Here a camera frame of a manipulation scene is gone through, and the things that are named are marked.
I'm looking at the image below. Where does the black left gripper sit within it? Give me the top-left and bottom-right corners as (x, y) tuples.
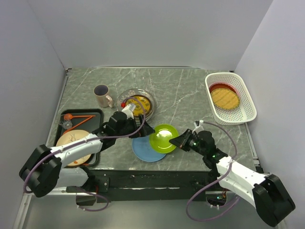
(115, 114), (155, 138)

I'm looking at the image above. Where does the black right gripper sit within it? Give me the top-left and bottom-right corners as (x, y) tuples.
(170, 129), (206, 156)

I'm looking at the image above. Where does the blue plastic plate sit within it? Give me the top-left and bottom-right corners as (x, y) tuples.
(132, 136), (165, 162)

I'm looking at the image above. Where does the lime green plate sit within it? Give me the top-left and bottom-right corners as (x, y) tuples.
(149, 124), (179, 154)

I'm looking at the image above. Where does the yellow patterned plate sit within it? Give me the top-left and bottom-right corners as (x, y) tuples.
(125, 95), (152, 117)

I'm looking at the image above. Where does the woven bamboo plate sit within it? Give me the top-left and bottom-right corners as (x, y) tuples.
(211, 88), (240, 110)

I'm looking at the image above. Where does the red-brown scalloped plate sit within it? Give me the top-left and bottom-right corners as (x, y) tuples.
(209, 82), (240, 96)

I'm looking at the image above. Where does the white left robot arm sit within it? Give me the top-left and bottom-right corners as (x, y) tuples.
(19, 111), (155, 198)

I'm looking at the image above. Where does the white perforated plastic bin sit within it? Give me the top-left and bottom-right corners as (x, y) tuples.
(205, 72), (257, 125)

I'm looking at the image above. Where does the black plastic tray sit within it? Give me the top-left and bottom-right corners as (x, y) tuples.
(49, 108), (103, 168)

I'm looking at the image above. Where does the pink ceramic mug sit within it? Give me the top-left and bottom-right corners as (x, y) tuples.
(93, 84), (114, 108)

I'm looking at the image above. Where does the cream painted plate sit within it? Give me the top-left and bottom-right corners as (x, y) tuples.
(55, 130), (91, 167)

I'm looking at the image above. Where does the clear glass small object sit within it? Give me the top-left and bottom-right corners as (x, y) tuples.
(59, 119), (73, 130)

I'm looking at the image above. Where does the orange plastic chopsticks tool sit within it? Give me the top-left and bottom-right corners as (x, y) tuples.
(62, 113), (96, 132)

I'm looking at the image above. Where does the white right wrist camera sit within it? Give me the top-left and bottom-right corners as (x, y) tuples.
(193, 120), (204, 132)

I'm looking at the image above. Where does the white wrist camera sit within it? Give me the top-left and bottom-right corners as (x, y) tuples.
(121, 103), (136, 119)
(193, 120), (204, 132)

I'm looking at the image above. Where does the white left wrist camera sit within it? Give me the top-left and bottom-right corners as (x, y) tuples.
(121, 103), (136, 119)

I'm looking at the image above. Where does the black table front frame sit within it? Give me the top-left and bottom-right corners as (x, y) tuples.
(66, 167), (236, 203)

